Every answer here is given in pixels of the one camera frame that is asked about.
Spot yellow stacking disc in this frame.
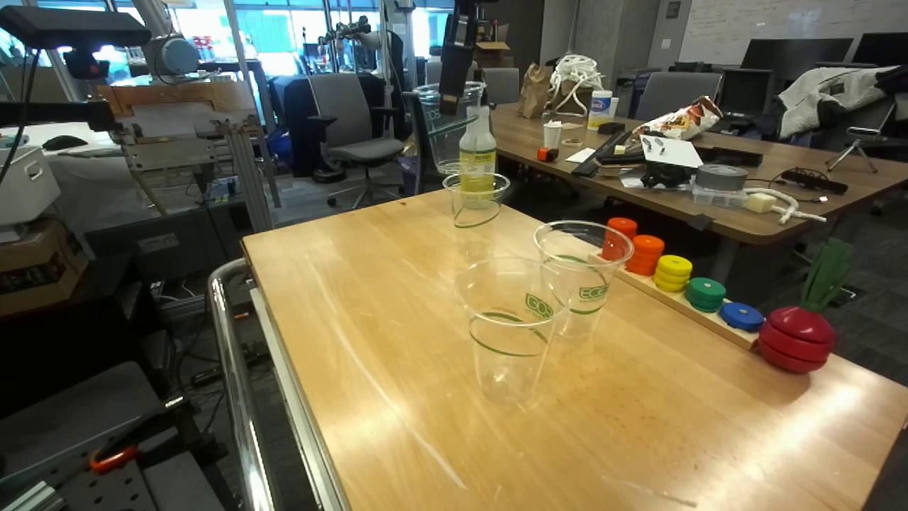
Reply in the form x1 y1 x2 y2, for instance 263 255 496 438
653 255 693 292

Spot grey office chair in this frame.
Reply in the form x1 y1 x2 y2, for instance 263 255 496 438
308 73 403 170

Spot metal cart handle rail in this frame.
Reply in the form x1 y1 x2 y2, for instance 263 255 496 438
206 258 348 511

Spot brown office desk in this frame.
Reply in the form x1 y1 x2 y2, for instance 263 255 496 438
490 100 908 250

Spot green toy leaves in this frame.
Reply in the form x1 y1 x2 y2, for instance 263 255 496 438
801 239 855 313

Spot red toy radish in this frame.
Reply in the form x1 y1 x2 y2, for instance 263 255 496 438
755 307 836 375

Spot grey tape roll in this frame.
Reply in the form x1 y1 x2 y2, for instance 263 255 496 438
696 164 747 191

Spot blue stacking disc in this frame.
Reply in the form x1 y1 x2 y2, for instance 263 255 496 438
718 300 762 331

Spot orange clamp handle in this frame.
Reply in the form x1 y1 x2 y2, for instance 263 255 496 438
88 446 138 473

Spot orange-red stacking disc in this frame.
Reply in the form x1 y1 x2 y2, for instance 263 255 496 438
602 216 639 265

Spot spray bottle yellow label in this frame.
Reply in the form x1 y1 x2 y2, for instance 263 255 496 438
460 104 496 194

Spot green stacking disc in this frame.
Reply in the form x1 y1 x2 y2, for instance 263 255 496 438
683 277 727 313

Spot white paper sheet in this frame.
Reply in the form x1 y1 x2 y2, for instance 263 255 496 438
642 137 700 170

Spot clear plastic cup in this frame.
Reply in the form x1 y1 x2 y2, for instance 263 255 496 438
467 310 548 402
534 219 618 346
443 172 510 231

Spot snack chip bag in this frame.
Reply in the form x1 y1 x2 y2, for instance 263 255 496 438
642 97 723 140

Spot orange stacking disc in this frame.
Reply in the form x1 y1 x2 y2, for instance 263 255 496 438
628 236 663 276

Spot wooden toy base strip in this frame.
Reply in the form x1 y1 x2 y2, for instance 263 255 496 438
612 265 757 353

